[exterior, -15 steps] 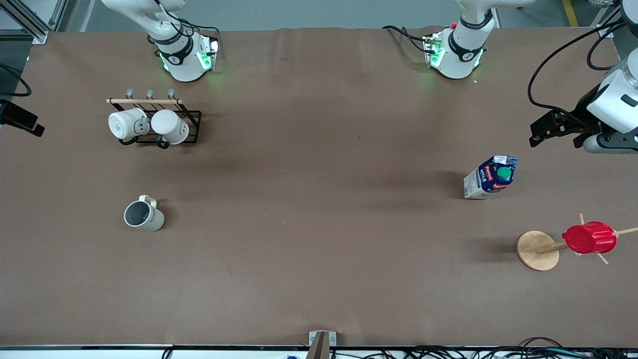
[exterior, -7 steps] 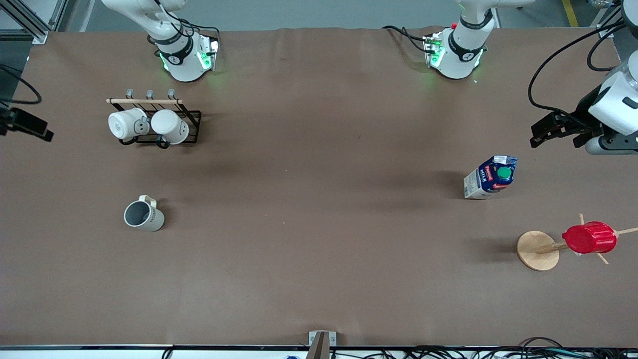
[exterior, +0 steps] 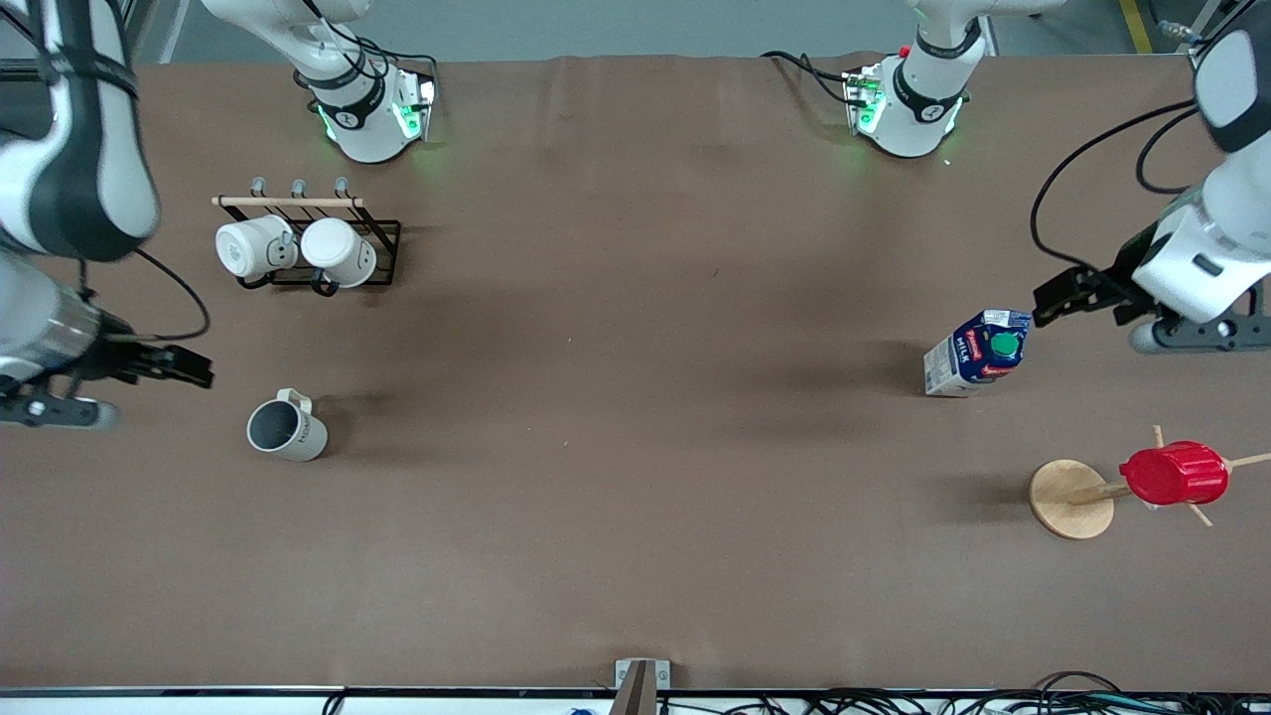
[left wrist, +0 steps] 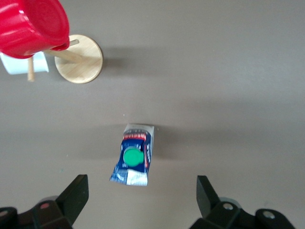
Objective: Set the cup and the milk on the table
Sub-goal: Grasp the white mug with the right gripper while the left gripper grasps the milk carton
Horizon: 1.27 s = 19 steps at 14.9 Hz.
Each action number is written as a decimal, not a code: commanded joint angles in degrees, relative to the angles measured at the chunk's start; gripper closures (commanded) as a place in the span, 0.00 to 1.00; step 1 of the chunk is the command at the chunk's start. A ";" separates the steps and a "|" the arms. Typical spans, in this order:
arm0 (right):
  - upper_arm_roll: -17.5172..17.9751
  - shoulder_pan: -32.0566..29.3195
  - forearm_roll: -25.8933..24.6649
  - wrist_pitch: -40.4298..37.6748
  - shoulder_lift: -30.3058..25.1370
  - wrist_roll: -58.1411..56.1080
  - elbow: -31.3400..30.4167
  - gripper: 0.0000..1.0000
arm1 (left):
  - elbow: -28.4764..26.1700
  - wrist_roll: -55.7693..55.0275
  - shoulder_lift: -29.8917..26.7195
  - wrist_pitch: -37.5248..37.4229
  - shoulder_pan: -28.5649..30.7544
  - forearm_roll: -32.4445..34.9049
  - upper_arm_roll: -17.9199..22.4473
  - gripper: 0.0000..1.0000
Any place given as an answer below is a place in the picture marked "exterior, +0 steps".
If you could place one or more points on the wooden mug tree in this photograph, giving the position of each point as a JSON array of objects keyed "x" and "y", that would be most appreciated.
[{"x": 1067, "y": 501}]

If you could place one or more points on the white hanging mug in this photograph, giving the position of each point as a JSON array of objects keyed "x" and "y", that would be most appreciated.
[
  {"x": 338, "y": 250},
  {"x": 248, "y": 247}
]

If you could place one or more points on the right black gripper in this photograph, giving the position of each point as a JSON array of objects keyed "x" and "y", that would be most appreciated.
[{"x": 111, "y": 358}]

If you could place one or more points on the brown table cover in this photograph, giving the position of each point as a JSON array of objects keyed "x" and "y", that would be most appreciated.
[{"x": 635, "y": 397}]

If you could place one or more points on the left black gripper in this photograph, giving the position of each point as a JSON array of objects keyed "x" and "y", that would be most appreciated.
[{"x": 1123, "y": 279}]

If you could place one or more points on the red plastic cup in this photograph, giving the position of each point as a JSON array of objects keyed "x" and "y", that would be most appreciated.
[{"x": 1177, "y": 474}]

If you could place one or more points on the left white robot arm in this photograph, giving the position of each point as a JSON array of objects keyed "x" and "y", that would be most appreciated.
[{"x": 928, "y": 104}]

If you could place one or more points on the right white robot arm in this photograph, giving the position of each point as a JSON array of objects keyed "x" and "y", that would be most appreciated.
[{"x": 134, "y": 194}]

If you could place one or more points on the blue milk carton green cap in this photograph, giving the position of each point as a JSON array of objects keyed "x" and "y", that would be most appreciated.
[{"x": 978, "y": 357}]

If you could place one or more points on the pale ribbed mug with print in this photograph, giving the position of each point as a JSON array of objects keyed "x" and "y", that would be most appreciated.
[{"x": 290, "y": 429}]

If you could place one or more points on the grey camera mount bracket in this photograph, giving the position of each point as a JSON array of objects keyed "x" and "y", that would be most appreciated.
[{"x": 638, "y": 685}]

